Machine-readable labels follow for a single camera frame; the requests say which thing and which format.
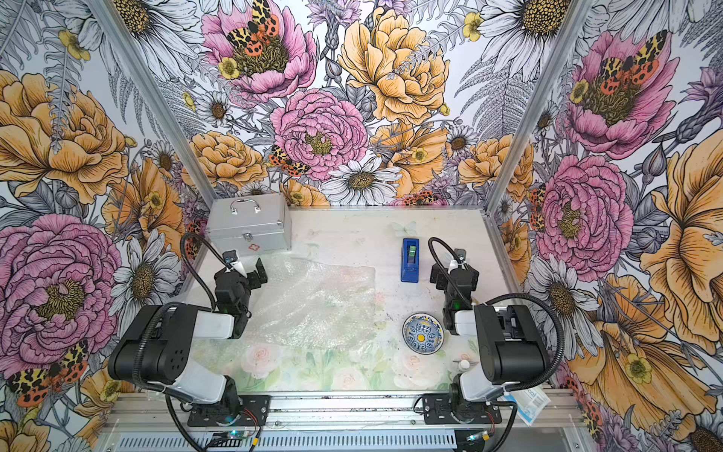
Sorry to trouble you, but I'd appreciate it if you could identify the blue tape dispenser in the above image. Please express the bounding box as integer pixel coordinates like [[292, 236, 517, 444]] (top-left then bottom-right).
[[400, 237, 420, 284]]

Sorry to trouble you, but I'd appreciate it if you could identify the clear bubble wrap sheet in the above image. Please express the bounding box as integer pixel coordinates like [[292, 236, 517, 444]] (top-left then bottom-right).
[[242, 254, 377, 350]]

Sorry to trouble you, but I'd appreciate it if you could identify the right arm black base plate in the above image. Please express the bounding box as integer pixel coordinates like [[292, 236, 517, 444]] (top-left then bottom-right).
[[414, 394, 502, 425]]

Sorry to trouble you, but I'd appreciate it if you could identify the silver metal first aid case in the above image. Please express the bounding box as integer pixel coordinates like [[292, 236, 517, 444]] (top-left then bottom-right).
[[206, 193, 292, 256]]

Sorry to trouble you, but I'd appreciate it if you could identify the blue yellow patterned bowl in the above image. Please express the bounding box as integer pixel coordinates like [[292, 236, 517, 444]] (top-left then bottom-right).
[[402, 313, 444, 355]]

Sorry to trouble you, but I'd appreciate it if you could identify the white surgical packet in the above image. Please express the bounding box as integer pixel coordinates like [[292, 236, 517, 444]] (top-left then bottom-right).
[[504, 387, 551, 427]]

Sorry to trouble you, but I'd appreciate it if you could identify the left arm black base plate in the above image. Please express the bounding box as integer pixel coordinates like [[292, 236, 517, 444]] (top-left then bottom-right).
[[188, 395, 272, 428]]

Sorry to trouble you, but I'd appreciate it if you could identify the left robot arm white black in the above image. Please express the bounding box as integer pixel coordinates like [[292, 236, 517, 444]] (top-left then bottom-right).
[[107, 233, 268, 425]]

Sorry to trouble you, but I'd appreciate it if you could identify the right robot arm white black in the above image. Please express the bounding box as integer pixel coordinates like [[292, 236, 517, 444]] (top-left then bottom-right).
[[425, 237, 569, 424]]

